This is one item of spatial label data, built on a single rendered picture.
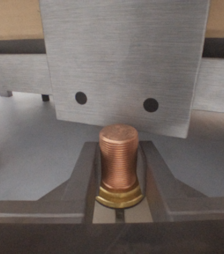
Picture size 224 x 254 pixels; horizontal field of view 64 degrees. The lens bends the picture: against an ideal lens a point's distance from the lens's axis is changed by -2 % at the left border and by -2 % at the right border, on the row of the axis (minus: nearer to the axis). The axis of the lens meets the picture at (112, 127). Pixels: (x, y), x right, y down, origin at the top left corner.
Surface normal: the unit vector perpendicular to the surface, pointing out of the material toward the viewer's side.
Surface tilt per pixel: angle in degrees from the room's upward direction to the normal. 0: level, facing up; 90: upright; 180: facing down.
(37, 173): 180
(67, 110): 90
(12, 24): 90
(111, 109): 90
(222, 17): 90
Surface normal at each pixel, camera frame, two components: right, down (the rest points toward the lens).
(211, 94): -0.33, 0.44
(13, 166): -0.02, -0.89
